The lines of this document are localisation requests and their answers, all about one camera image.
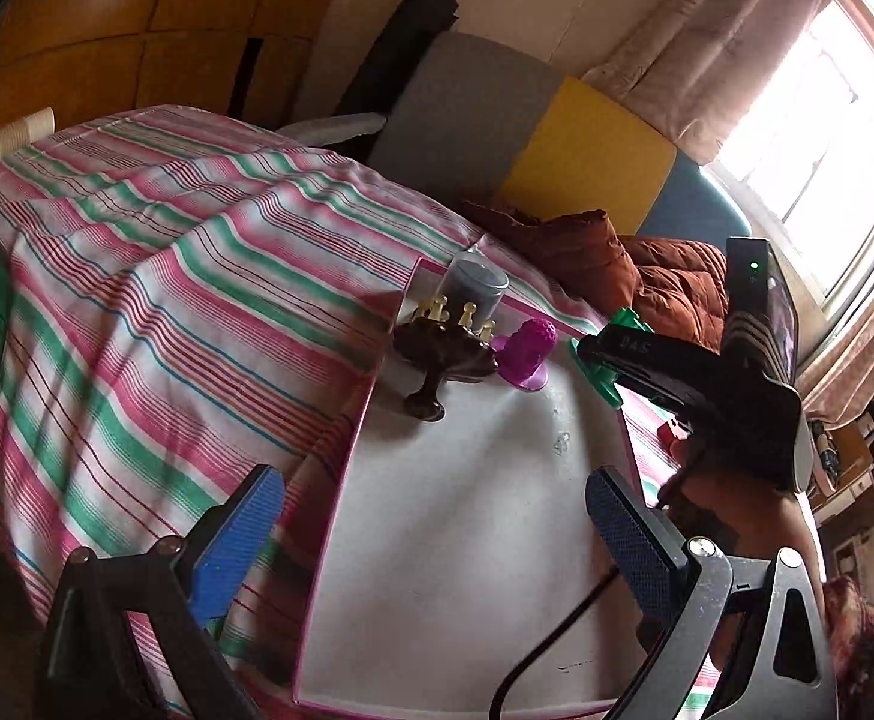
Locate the wooden side shelf with clutter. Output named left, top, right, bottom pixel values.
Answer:
left=810, top=365, right=874, bottom=602

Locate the white tray with pink rim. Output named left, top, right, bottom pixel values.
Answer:
left=293, top=344, right=661, bottom=718

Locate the striped pink green bedsheet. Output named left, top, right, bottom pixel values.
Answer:
left=0, top=104, right=723, bottom=720

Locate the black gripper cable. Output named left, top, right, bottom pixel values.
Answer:
left=488, top=564, right=626, bottom=720

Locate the brown stand with yellow pegs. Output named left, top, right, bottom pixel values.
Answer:
left=393, top=294, right=498, bottom=422

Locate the person's right hand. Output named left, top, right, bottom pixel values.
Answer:
left=660, top=437, right=825, bottom=614

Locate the wooden wardrobe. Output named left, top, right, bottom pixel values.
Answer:
left=0, top=0, right=331, bottom=128

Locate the grey yellow blue headboard cushion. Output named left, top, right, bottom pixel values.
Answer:
left=368, top=31, right=750, bottom=245

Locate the rust brown quilted jacket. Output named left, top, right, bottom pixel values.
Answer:
left=458, top=202, right=729, bottom=351

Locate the purple perforated dome holder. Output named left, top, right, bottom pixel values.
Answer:
left=491, top=319, right=558, bottom=392

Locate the red plastic block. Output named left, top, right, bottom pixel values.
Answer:
left=656, top=419, right=689, bottom=455

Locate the green plastic cup holder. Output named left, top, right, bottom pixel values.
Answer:
left=569, top=307, right=653, bottom=410

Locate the beige curtain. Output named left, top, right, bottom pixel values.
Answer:
left=583, top=0, right=830, bottom=164

